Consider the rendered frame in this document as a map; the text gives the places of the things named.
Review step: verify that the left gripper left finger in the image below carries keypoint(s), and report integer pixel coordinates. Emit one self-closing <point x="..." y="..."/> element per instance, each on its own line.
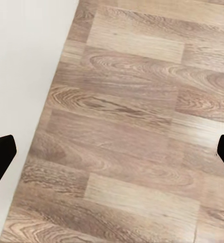
<point x="8" y="151"/>

